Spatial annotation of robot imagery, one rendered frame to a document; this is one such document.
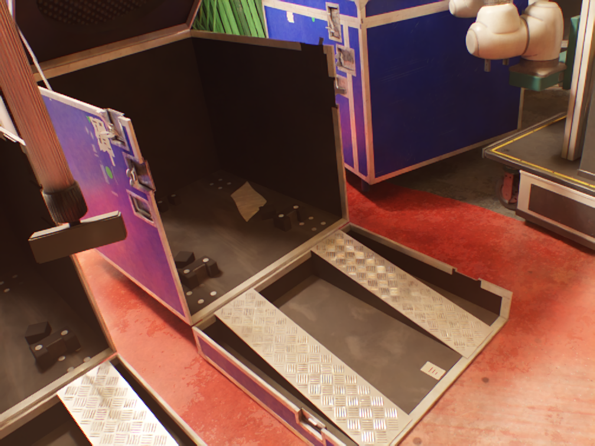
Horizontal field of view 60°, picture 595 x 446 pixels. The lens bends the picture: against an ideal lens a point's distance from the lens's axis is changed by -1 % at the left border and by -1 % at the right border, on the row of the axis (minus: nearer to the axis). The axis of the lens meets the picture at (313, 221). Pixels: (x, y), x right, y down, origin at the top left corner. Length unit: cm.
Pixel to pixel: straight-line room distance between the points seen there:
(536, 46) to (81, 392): 213
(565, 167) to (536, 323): 76
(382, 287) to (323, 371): 47
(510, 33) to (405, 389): 142
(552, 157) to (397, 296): 103
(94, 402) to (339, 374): 80
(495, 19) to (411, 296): 114
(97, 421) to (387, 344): 101
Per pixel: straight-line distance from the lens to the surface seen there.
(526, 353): 203
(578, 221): 248
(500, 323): 211
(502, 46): 230
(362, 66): 248
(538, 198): 255
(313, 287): 224
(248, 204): 263
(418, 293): 211
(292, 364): 184
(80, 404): 190
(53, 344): 205
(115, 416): 184
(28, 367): 210
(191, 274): 211
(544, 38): 239
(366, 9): 244
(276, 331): 192
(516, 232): 264
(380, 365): 191
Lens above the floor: 143
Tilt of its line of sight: 31 degrees down
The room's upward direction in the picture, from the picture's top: 7 degrees counter-clockwise
